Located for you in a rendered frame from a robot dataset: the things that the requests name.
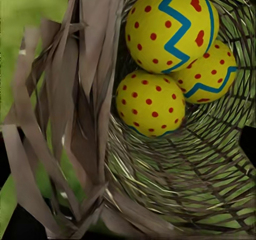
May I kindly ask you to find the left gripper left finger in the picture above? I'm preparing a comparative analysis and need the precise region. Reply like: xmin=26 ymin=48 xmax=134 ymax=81
xmin=0 ymin=125 xmax=25 ymax=189

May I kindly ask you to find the wicker basket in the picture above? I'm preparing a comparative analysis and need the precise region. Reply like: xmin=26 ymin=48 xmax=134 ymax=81
xmin=0 ymin=0 xmax=256 ymax=240

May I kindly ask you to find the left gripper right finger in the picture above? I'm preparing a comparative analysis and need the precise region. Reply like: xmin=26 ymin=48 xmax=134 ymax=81
xmin=238 ymin=125 xmax=256 ymax=169

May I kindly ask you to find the easter egg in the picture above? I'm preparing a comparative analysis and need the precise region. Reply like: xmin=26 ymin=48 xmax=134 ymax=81
xmin=125 ymin=0 xmax=220 ymax=74
xmin=114 ymin=65 xmax=187 ymax=140
xmin=167 ymin=39 xmax=238 ymax=105

